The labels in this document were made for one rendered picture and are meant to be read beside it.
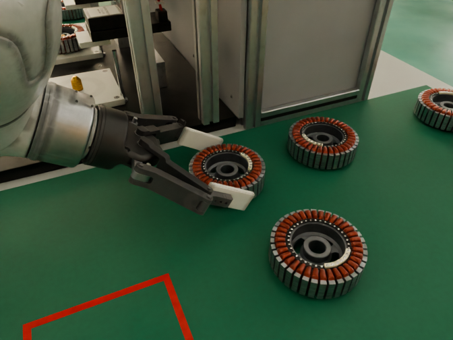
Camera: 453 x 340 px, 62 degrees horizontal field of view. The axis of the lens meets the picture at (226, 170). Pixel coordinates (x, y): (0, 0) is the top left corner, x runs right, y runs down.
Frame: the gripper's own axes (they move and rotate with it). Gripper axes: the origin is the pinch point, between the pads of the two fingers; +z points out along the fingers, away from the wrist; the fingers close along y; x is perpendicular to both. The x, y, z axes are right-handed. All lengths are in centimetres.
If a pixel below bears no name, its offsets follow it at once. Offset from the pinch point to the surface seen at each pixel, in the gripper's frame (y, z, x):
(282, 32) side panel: 14.5, 5.4, -19.3
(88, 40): 30.2, -19.2, -1.4
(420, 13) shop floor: 255, 279, -76
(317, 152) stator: -1.4, 11.9, -7.9
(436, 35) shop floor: 202, 255, -61
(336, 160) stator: -2.9, 14.7, -8.3
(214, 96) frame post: 13.6, -0.5, -5.4
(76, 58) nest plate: 49, -18, 9
